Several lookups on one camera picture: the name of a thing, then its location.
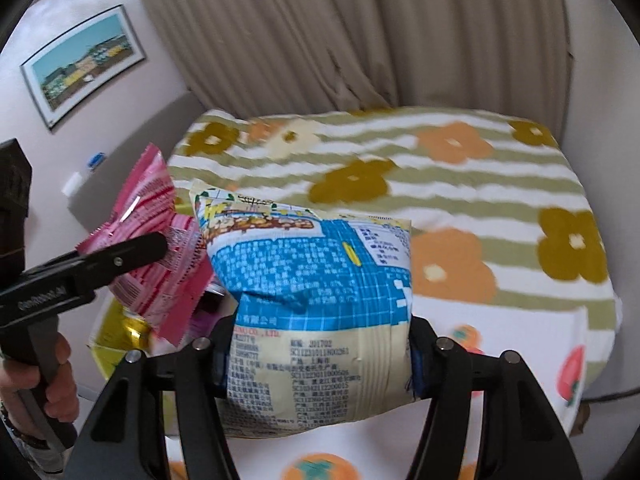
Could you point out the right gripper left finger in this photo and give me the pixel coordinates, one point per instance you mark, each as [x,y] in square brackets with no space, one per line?
[124,435]

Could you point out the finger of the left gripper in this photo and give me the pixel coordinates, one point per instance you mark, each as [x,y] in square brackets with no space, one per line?
[103,266]

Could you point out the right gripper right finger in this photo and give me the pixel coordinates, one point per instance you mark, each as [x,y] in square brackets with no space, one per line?
[520,435]

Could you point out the pink striped snack bag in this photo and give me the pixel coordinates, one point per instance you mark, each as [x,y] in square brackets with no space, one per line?
[175,271]

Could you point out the blue cream snack bag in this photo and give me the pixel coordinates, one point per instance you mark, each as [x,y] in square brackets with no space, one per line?
[323,305]

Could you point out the grey headboard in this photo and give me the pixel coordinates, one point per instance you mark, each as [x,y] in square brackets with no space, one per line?
[98,195]

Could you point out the gold foil snack bag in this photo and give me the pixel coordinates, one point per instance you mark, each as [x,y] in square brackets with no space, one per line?
[118,329]

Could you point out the purple chip bag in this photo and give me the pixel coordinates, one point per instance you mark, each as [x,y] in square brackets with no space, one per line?
[202,322]

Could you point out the framed houses picture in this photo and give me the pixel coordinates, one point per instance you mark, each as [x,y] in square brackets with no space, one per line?
[72,66]

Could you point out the floral striped quilt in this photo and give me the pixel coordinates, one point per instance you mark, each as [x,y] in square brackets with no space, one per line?
[497,214]

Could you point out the beige curtain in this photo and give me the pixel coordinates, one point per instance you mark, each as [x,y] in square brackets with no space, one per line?
[261,57]

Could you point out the white wall socket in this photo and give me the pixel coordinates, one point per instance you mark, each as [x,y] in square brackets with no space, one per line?
[73,184]

